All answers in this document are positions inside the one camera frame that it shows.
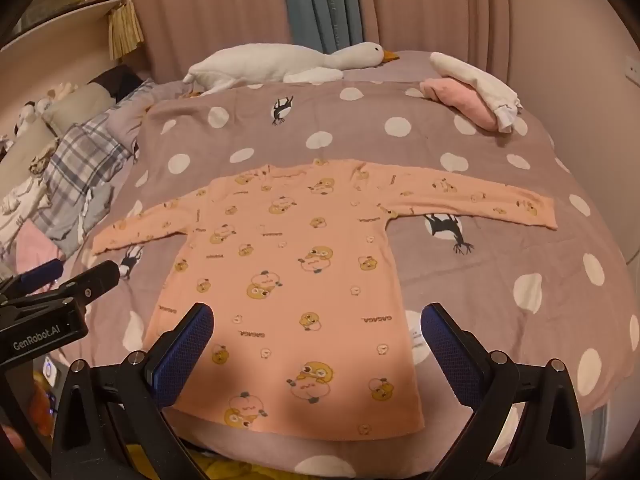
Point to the small plush toy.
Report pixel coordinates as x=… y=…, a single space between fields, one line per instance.
x=30 y=117

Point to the person's yellow jacket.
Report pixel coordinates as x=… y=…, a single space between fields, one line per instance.
x=235 y=470

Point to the beige pillow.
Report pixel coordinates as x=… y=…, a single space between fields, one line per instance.
x=87 y=101
x=30 y=155

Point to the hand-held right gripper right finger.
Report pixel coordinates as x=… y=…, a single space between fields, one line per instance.
x=450 y=355

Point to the white shelf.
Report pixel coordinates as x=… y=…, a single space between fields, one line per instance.
x=60 y=22

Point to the dark cloth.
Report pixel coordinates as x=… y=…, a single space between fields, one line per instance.
x=117 y=82

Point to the pink curtain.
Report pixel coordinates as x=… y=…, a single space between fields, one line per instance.
x=475 y=5
x=210 y=10

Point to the mauve polka dot blanket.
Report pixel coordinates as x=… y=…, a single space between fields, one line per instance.
x=350 y=125

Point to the plaid blanket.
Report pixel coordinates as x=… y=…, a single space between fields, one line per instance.
x=80 y=160

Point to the yellow fringed cloth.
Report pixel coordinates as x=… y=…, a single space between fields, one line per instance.
x=125 y=30

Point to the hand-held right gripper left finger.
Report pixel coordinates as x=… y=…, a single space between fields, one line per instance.
x=182 y=355

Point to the white goose plush toy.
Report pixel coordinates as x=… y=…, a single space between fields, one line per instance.
x=250 y=62

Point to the blue-grey curtain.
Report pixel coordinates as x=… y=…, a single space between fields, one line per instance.
x=320 y=5

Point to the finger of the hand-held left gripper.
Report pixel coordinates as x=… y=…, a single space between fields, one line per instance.
x=42 y=272
x=95 y=282

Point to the pink garment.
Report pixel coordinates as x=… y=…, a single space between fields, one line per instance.
x=30 y=245

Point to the pink cartoon print shirt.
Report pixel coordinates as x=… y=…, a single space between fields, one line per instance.
x=300 y=285

